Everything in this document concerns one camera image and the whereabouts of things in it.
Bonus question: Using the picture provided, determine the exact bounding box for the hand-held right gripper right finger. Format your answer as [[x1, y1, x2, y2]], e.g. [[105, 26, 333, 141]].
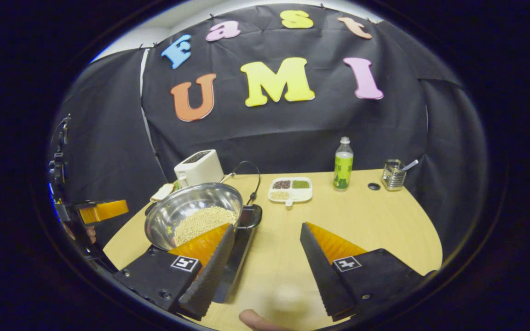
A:
[[300, 222, 424, 322]]

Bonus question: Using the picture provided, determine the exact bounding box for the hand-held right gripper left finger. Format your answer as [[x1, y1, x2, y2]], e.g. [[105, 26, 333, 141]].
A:
[[113, 224, 236, 321]]

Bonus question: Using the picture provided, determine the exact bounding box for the black induction cooktop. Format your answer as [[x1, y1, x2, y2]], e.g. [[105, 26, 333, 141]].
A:
[[144, 205, 263, 304]]

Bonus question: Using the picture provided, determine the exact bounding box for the pile of soybeans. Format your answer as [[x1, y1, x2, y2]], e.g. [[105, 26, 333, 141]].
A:
[[173, 206, 238, 246]]

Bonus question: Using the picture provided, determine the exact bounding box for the stainless steel pot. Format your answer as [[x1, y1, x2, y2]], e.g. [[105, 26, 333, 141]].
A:
[[144, 183, 263, 251]]

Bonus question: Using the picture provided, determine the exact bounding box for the bread slice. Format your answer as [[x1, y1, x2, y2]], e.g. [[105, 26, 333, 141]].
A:
[[150, 183, 176, 202]]

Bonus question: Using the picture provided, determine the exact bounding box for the white divided bean dish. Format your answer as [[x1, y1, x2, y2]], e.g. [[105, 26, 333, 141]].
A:
[[268, 177, 313, 207]]

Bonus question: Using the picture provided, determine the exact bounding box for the white toaster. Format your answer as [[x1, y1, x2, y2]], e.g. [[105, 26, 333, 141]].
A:
[[173, 149, 225, 188]]

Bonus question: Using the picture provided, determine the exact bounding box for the green label drink bottle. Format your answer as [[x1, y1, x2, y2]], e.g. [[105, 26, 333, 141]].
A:
[[333, 136, 354, 192]]

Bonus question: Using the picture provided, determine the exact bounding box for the black backdrop cloth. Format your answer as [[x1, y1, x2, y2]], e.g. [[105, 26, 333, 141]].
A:
[[46, 4, 489, 258]]

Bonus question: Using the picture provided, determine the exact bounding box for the black power cable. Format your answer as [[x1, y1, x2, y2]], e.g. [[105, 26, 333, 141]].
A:
[[221, 160, 262, 206]]

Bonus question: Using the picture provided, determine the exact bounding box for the metal wire utensil holder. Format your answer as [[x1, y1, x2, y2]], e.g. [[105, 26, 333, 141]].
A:
[[381, 159, 407, 191]]

